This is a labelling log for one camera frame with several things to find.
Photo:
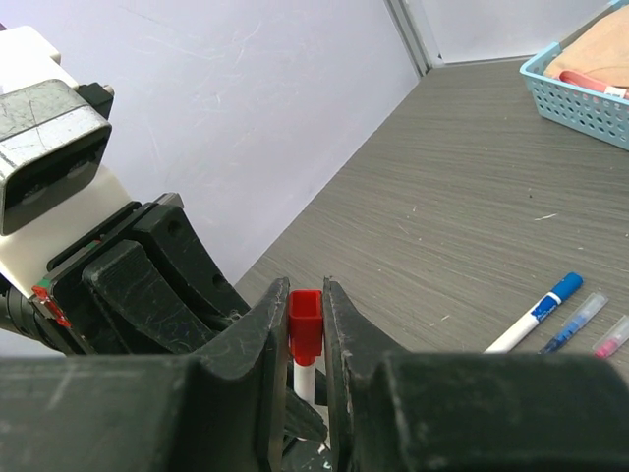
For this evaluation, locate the red cap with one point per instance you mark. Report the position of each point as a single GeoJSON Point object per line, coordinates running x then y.
{"type": "Point", "coordinates": [305, 326]}

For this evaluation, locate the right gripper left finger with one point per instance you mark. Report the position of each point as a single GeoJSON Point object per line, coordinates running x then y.
{"type": "Point", "coordinates": [147, 408]}

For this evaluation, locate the white marker blue print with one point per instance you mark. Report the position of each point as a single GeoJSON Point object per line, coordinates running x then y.
{"type": "Point", "coordinates": [549, 302]}

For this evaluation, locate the blue plastic basket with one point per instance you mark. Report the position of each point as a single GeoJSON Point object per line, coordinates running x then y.
{"type": "Point", "coordinates": [596, 114]}

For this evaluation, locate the red gel pen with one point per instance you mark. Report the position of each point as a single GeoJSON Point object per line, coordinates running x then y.
{"type": "Point", "coordinates": [609, 345]}

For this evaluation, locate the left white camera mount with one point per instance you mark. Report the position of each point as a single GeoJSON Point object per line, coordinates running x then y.
{"type": "Point", "coordinates": [54, 132]}

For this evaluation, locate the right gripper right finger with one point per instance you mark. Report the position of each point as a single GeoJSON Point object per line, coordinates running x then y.
{"type": "Point", "coordinates": [391, 409]}

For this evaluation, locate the white pen with clear cap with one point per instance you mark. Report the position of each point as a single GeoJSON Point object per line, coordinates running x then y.
{"type": "Point", "coordinates": [304, 381]}

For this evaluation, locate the blue gel pen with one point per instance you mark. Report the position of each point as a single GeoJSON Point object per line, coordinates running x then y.
{"type": "Point", "coordinates": [567, 332]}

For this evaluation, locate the peach folded towel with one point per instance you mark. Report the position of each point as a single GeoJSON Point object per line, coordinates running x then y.
{"type": "Point", "coordinates": [598, 59]}

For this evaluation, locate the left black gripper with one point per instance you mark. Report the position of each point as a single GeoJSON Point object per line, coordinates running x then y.
{"type": "Point", "coordinates": [138, 280]}

